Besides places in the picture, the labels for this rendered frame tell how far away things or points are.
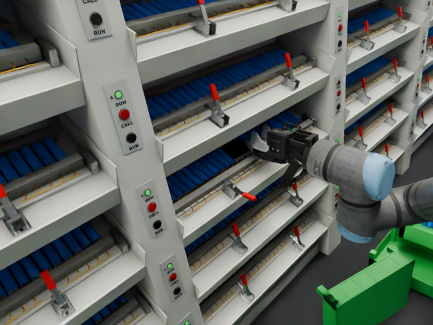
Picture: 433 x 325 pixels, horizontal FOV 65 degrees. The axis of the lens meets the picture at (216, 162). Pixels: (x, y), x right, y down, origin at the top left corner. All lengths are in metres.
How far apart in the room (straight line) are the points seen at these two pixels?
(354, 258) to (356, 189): 0.71
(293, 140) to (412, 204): 0.29
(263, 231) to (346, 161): 0.38
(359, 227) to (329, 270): 0.58
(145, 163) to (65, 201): 0.15
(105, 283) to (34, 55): 0.42
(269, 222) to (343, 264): 0.46
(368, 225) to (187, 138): 0.44
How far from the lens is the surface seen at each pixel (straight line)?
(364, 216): 0.80
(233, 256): 0.95
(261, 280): 1.14
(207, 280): 0.91
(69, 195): 0.62
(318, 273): 1.37
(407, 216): 0.86
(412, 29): 1.62
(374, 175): 0.73
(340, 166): 0.76
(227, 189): 0.84
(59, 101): 0.55
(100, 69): 0.56
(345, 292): 1.06
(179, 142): 0.70
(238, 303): 1.09
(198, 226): 0.78
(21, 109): 0.54
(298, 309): 1.27
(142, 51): 0.63
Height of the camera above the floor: 1.01
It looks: 28 degrees down
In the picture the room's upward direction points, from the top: 10 degrees counter-clockwise
